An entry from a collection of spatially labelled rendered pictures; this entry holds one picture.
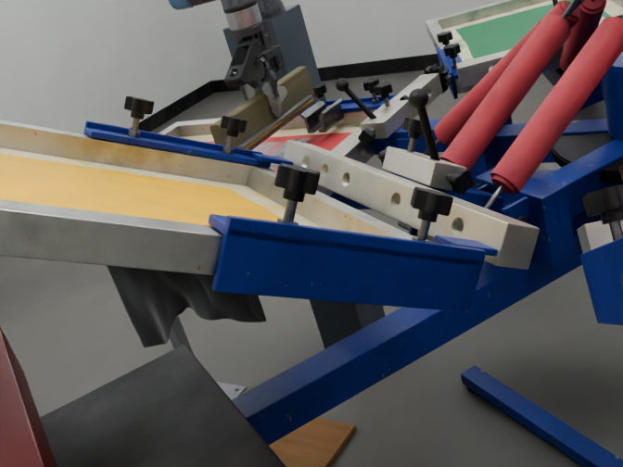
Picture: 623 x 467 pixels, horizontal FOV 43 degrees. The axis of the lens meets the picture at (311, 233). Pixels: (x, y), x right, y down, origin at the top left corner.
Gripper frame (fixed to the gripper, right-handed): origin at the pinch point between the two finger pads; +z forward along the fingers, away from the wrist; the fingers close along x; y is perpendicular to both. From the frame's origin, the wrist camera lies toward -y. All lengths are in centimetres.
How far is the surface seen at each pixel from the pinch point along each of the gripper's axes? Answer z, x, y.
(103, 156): -18, -20, -64
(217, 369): 109, 85, 29
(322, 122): 8.8, -3.1, 15.5
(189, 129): 12, 51, 25
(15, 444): -2, -38, -104
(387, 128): 2.9, -33.8, -5.7
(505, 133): 7, -57, -2
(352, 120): 12.6, -5.6, 25.1
